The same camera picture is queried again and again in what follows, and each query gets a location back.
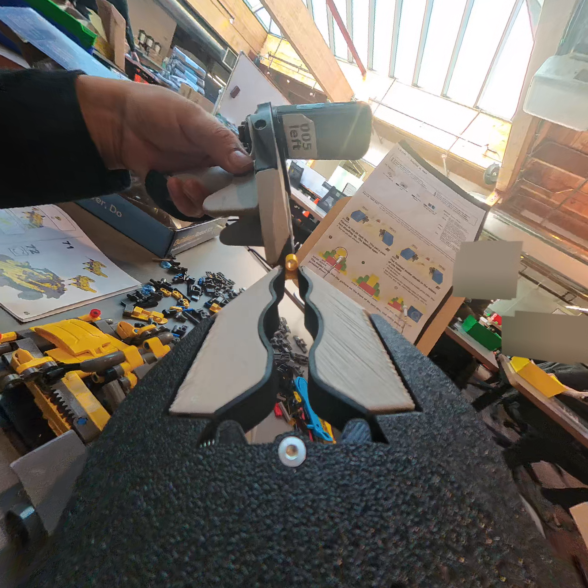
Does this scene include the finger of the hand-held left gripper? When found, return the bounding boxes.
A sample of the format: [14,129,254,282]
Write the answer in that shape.
[254,167,296,268]

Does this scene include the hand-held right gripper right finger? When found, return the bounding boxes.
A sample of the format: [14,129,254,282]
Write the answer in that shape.
[299,266,417,432]

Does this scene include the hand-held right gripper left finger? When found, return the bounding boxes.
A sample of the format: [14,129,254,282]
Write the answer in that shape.
[169,266,286,432]

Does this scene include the person's left forearm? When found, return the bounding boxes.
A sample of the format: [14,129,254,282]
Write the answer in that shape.
[0,69,133,209]

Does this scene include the grey desk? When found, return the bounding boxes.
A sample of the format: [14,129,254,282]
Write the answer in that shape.
[0,202,322,552]

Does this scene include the person's left hand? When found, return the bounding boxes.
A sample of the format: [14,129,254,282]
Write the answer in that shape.
[75,75,254,217]

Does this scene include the long blue brick piece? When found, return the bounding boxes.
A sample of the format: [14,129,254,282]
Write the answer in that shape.
[293,376,332,443]

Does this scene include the pile of loose brick pieces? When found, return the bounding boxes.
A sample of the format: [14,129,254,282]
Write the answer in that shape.
[120,258,334,444]

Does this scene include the wooden ceiling beam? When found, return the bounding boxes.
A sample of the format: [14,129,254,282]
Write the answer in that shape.
[259,0,355,103]

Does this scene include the white board panel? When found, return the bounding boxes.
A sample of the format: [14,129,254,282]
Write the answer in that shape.
[216,51,295,129]

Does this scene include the green box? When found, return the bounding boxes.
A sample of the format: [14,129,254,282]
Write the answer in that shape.
[461,315,502,352]

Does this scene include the instruction board on stand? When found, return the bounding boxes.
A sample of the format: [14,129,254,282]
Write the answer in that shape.
[294,141,491,358]

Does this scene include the dark blue cardboard box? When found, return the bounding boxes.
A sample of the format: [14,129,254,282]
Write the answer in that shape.
[73,190,229,259]

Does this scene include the yellow grey brick vehicle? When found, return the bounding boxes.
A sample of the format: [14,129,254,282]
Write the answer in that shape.
[0,309,177,549]

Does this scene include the yellow box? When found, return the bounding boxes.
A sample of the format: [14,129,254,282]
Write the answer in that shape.
[509,356,568,399]

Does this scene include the brick instruction booklet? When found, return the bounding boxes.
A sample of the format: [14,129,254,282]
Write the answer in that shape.
[0,204,141,323]

